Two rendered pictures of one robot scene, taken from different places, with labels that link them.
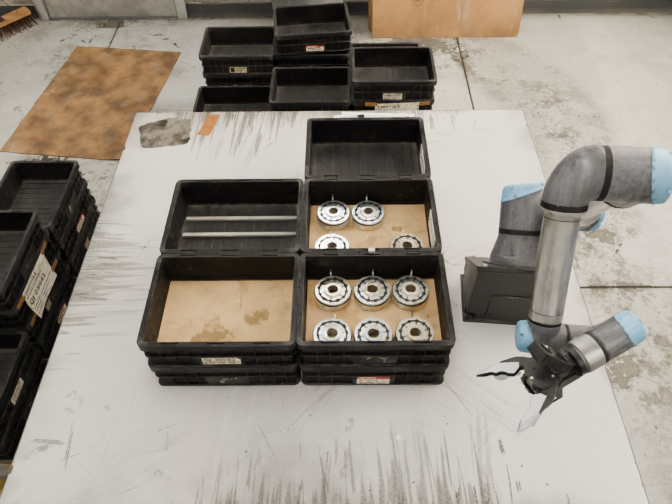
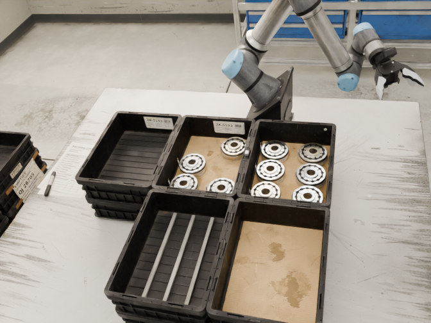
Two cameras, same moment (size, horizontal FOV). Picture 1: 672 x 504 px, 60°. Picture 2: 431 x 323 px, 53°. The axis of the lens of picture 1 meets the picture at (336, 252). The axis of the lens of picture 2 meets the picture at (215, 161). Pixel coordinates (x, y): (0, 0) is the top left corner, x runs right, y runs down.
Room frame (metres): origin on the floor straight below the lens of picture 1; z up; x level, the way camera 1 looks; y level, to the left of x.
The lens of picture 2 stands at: (0.77, 0.97, 1.99)
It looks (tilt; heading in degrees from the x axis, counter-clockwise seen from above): 44 degrees down; 290
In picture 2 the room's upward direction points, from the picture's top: 10 degrees counter-clockwise
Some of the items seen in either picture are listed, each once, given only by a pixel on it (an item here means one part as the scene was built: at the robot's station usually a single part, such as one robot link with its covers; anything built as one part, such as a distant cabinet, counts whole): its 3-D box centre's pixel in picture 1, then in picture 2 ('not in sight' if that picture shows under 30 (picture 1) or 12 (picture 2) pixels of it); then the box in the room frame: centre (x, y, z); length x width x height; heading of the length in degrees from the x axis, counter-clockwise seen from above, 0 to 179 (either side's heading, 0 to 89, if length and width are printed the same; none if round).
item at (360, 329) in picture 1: (373, 334); (311, 173); (0.81, -0.09, 0.86); 0.10 x 0.10 x 0.01
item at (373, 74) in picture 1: (390, 102); (6, 184); (2.47, -0.29, 0.37); 0.40 x 0.30 x 0.45; 89
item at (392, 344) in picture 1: (373, 298); (289, 160); (0.88, -0.10, 0.92); 0.40 x 0.30 x 0.02; 89
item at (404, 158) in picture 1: (365, 160); (135, 156); (1.48, -0.11, 0.87); 0.40 x 0.30 x 0.11; 89
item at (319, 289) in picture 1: (332, 290); (265, 192); (0.95, 0.01, 0.86); 0.10 x 0.10 x 0.01
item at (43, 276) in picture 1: (40, 283); not in sight; (1.33, 1.13, 0.41); 0.31 x 0.02 x 0.16; 179
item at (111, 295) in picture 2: (235, 216); (174, 244); (1.19, 0.30, 0.92); 0.40 x 0.30 x 0.02; 89
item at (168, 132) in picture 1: (164, 131); not in sight; (1.85, 0.67, 0.71); 0.22 x 0.19 x 0.01; 89
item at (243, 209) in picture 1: (237, 227); (177, 253); (1.19, 0.30, 0.87); 0.40 x 0.30 x 0.11; 89
